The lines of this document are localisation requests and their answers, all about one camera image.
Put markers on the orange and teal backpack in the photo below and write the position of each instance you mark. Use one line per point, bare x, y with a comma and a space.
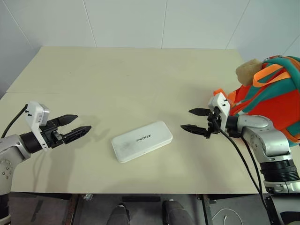
276, 100

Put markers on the white rectangular case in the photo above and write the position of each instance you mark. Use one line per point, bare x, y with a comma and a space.
140, 143

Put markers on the dark rounded shape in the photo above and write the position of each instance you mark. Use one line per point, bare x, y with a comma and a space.
118, 215
175, 213

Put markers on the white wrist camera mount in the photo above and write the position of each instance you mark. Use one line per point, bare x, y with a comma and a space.
221, 103
32, 114

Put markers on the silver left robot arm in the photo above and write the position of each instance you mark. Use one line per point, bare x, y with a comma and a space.
11, 150

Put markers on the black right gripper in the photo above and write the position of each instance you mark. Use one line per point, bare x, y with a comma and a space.
213, 127

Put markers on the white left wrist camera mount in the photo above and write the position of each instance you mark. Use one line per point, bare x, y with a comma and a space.
32, 114

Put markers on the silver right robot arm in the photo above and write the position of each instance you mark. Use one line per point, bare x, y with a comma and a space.
267, 138

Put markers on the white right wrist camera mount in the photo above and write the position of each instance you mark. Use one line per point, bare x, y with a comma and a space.
221, 103

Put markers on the black bar under table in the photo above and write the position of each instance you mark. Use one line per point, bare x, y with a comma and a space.
140, 199

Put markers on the beige plush toy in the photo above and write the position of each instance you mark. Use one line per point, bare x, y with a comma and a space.
247, 71

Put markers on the dark metal table frame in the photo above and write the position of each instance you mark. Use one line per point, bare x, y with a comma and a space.
75, 208

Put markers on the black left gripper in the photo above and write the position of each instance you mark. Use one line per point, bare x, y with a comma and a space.
50, 137

